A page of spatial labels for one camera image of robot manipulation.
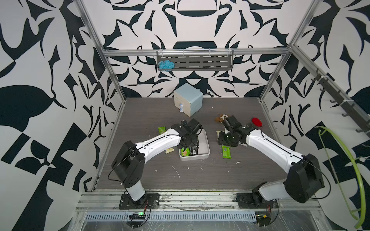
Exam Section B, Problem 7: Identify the green cookie packet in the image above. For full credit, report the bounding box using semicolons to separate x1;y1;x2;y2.
222;145;232;159
180;148;191;157
158;127;167;134

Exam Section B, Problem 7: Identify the yellow cookie packet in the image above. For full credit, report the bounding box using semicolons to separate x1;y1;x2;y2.
165;148;174;154
216;131;224;140

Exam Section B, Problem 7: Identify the white storage box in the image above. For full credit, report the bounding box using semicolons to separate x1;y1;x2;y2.
179;130;211;161

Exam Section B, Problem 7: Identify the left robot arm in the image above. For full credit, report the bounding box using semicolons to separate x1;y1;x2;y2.
111;119;203;202

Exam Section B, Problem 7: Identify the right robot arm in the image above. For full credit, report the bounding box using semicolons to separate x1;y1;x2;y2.
216;114;327;204

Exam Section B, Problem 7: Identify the black cookie packet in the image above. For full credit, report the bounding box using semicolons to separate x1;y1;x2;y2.
189;146;198;156

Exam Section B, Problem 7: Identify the red oval object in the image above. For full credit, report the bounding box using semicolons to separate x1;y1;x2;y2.
251;117;263;128

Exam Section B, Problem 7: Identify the brown white plush toy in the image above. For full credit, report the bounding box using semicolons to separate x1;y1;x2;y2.
214;114;228;123

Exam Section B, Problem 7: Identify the light blue drawer cabinet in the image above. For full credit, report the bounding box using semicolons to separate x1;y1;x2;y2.
173;83;203;117

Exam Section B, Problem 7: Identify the teal crocheted cloth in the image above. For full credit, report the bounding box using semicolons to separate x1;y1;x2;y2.
158;60;175;71

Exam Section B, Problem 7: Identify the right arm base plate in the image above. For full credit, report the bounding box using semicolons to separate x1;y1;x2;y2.
235;193;278;209

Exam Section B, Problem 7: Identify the grey wall shelf rack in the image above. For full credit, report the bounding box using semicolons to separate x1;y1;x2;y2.
156;50;234;72

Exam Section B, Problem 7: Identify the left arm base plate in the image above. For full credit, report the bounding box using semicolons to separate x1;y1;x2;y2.
119;193;160;210

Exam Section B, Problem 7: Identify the green hose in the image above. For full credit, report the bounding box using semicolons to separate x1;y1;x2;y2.
314;126;367;229

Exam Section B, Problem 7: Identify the grey hook rail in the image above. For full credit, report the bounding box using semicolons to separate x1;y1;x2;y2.
312;68;370;137

